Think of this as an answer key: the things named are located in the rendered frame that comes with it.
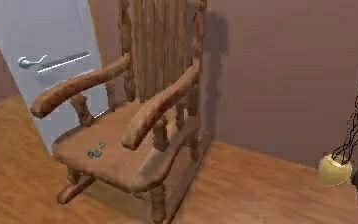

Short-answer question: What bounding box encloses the small teal key ring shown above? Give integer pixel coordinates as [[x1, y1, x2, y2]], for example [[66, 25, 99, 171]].
[[86, 142, 106, 159]]

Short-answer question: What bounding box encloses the pale grey room door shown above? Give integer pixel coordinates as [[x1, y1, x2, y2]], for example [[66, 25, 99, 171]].
[[0, 0, 110, 154]]

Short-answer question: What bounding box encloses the brown wooden armchair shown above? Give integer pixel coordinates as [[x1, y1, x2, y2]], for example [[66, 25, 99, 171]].
[[30, 0, 212, 224]]

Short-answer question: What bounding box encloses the silver door lever handle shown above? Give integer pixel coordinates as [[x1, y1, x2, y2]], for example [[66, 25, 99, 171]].
[[17, 54, 51, 70]]

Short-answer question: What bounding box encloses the yellow round vase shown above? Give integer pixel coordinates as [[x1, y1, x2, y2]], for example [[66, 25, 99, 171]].
[[318, 153, 353, 186]]

